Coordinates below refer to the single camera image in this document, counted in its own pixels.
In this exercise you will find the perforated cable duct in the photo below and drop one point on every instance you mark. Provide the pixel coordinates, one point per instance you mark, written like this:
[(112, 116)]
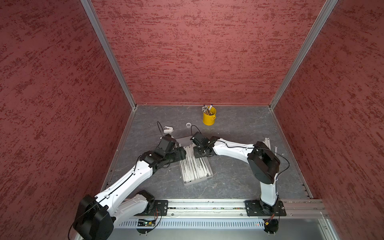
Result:
[(212, 224)]

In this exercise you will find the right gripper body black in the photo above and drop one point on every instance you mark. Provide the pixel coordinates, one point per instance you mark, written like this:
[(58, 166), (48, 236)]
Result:
[(199, 152)]

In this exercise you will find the right aluminium corner post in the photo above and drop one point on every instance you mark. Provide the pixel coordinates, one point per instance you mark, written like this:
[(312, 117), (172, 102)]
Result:
[(316, 28)]

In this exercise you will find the left aluminium corner post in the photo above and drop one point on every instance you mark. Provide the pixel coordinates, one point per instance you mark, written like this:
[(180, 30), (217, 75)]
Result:
[(95, 22)]

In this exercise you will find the white plastic clip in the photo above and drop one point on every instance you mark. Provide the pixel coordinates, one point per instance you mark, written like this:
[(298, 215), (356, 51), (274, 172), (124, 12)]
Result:
[(168, 130)]

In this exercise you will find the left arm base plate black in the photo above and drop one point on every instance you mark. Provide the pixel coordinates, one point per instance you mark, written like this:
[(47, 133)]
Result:
[(156, 207)]

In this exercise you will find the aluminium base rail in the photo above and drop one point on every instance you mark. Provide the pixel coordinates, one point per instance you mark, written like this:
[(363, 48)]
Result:
[(220, 208)]

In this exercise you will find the aluminium corner post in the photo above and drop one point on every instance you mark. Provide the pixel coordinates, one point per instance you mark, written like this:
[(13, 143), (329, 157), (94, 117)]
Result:
[(95, 22), (316, 28)]

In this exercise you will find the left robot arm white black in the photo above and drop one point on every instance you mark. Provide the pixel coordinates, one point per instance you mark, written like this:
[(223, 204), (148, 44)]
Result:
[(97, 216)]

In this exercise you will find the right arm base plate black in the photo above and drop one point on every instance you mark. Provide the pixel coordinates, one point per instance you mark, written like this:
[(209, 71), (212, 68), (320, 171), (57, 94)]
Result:
[(257, 208)]

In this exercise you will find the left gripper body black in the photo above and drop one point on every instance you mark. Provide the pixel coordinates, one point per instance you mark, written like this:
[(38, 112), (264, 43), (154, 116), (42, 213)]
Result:
[(174, 156)]

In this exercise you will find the yellow metal cup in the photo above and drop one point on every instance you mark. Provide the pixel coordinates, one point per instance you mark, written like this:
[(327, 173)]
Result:
[(209, 119)]

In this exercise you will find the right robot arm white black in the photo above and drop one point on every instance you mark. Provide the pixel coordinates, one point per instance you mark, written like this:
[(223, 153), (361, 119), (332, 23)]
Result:
[(265, 165)]

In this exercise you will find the translucent plastic storage box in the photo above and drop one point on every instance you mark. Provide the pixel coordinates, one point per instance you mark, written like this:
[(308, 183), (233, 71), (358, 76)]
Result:
[(185, 142)]

